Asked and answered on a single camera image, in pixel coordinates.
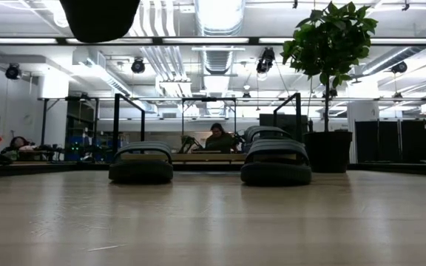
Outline black plant pot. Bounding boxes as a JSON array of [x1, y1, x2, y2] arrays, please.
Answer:
[[302, 130, 354, 174]]

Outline black overhead light bar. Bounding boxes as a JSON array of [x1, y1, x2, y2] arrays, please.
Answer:
[[0, 35, 426, 47]]

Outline person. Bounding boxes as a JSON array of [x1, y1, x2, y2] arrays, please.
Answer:
[[8, 135, 37, 153], [204, 122, 237, 154]]

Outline silver ceiling air duct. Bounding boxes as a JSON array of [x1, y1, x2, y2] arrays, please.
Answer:
[[194, 0, 246, 116]]

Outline wooden background table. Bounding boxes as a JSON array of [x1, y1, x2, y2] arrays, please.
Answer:
[[120, 152, 297, 164]]

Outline black cabinet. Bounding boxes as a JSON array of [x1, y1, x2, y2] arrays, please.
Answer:
[[259, 113, 309, 143]]

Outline black background rig frame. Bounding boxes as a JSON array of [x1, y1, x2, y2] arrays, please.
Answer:
[[38, 96, 101, 164]]

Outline green leafy potted tree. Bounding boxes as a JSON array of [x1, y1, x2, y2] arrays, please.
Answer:
[[280, 1, 379, 134]]

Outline black ceiling spotlight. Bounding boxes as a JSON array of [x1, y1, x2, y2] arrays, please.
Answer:
[[390, 61, 409, 75], [4, 63, 22, 81], [255, 47, 277, 75], [130, 58, 146, 75]]

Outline black metal shelf bracket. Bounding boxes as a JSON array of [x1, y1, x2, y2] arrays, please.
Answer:
[[112, 92, 146, 157], [272, 92, 303, 143]]

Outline black partition panels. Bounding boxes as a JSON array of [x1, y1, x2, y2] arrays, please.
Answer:
[[354, 118, 426, 165]]

